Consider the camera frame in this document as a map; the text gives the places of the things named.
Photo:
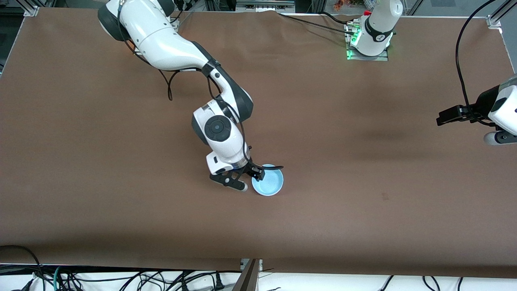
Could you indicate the black power plug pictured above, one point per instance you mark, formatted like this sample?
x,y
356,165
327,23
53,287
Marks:
x,y
219,281

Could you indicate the blue bowl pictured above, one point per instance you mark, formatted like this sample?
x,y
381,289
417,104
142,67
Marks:
x,y
270,182

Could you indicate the brown table cover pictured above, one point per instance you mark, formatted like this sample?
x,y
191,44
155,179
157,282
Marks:
x,y
323,121

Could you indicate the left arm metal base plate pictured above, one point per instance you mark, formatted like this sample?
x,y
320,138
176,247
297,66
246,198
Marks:
x,y
381,57

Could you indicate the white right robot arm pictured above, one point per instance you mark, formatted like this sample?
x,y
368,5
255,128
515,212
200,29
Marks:
x,y
161,40

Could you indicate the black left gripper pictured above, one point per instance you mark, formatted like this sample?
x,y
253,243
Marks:
x,y
479,106

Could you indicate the metal post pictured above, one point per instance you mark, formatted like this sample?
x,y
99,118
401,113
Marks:
x,y
248,279

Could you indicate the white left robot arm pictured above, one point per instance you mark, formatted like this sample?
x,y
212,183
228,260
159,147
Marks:
x,y
379,24

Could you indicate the aluminium frame corner bracket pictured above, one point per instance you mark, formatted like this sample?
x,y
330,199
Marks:
x,y
496,20
30,11

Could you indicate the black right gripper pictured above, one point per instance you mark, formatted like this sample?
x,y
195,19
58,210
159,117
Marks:
x,y
251,167

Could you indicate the orange background object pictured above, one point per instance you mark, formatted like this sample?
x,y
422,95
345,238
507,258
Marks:
x,y
341,4

